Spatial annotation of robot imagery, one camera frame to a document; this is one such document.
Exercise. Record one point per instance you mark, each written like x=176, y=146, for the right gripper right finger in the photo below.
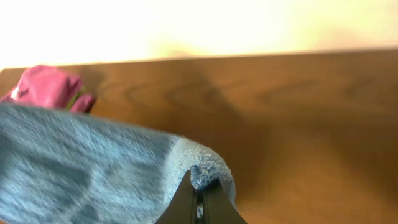
x=217, y=207

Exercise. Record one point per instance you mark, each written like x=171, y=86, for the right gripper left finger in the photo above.
x=182, y=208

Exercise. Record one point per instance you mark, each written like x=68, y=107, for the blue microfibre cloth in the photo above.
x=59, y=167

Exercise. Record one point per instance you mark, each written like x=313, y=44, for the folded purple cloth bottom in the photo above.
x=83, y=104

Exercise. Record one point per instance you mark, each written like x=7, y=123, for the folded purple cloth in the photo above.
x=44, y=86
x=83, y=104

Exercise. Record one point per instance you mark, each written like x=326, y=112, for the folded green cloth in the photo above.
x=73, y=99

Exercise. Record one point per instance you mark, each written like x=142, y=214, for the folded purple cloth top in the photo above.
x=44, y=86

